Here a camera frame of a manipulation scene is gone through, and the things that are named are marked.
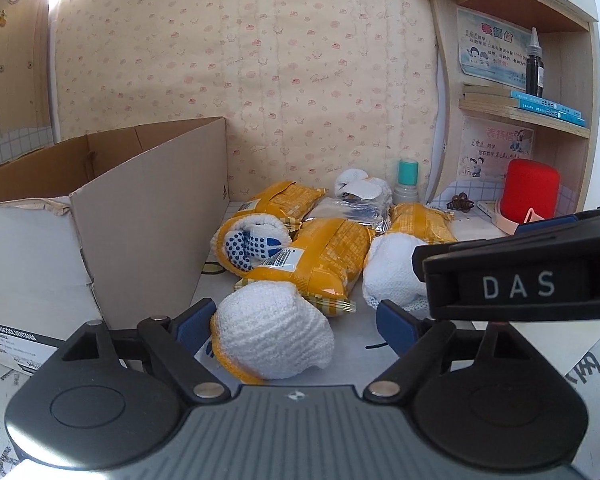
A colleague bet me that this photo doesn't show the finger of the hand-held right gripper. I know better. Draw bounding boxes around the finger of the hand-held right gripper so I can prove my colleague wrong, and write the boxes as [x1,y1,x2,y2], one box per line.
[514,203,600,237]

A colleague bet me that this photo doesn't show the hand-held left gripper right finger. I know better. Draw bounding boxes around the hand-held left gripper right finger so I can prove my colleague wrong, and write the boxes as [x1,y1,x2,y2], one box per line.
[362,300,528,402]

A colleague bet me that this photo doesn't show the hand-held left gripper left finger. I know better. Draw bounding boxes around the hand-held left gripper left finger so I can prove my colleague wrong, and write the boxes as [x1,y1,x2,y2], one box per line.
[60,299,232,404]

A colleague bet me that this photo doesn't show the white knitted glove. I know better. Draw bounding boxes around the white knitted glove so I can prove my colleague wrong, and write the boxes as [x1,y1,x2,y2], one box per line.
[211,212,293,276]
[334,169,393,206]
[362,234,431,318]
[210,280,336,386]

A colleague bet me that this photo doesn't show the yellow snack packet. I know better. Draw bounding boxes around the yellow snack packet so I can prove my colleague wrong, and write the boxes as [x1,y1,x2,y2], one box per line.
[230,180,328,233]
[387,202,458,246]
[235,217,373,317]

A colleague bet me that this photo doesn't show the brown cardboard box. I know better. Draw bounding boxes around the brown cardboard box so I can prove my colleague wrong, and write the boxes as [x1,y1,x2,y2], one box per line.
[0,116,231,376]

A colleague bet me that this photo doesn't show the white desktop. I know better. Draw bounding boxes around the white desktop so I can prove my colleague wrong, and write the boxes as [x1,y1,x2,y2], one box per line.
[0,200,600,480]

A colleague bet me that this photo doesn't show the red cylinder container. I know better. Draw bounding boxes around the red cylinder container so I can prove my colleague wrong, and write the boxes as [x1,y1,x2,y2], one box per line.
[500,159,562,225]

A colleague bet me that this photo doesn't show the pale pink plastic stand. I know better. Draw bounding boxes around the pale pink plastic stand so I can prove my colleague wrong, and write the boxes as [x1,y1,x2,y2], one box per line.
[490,200,546,236]

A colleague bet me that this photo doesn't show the white printed paper sheet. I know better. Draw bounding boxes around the white printed paper sheet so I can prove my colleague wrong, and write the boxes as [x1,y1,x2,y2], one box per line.
[510,320,600,411]

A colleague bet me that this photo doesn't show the pink framed paper certificate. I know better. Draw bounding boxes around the pink framed paper certificate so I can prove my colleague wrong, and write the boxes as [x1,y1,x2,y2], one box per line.
[457,116,535,178]

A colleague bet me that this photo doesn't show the blue books on shelf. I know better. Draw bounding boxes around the blue books on shelf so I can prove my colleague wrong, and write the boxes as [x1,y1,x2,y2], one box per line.
[510,91,586,128]

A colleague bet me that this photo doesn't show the silver foil packet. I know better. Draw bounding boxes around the silver foil packet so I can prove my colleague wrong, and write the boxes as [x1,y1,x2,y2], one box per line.
[300,196,392,235]

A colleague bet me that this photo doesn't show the teal capped small bottle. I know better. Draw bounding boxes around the teal capped small bottle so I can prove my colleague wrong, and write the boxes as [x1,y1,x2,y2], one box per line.
[394,158,421,203]

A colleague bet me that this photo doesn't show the black ink bottle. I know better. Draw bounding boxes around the black ink bottle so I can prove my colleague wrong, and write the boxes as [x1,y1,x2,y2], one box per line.
[525,27,546,98]

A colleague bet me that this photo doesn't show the blue framed paper certificate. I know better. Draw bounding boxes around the blue framed paper certificate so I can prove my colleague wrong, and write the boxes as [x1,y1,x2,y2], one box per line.
[456,7,531,88]

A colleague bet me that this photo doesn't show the wooden stickered shelf unit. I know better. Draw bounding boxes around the wooden stickered shelf unit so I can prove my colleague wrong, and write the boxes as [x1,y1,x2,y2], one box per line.
[0,0,56,166]

